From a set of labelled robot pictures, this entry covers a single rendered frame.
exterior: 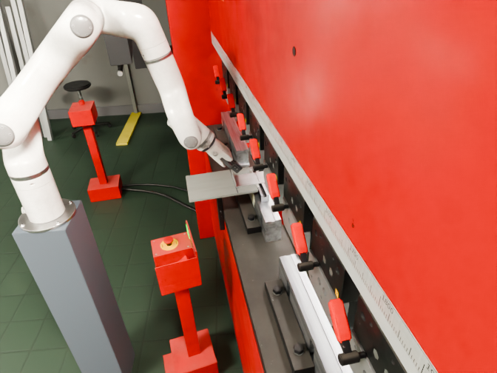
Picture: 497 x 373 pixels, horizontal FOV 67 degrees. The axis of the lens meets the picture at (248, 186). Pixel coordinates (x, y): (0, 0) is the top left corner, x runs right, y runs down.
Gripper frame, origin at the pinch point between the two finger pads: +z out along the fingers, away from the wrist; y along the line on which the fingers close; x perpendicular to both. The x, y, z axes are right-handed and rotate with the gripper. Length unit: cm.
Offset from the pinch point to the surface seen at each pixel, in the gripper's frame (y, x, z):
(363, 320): -92, -19, -16
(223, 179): 2.7, 7.9, 1.9
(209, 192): -5.2, 13.1, -2.4
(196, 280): -19.0, 40.5, 14.9
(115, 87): 350, 115, -3
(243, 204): -3.2, 9.0, 13.4
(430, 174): -97, -38, -38
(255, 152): -31.5, -15.3, -16.4
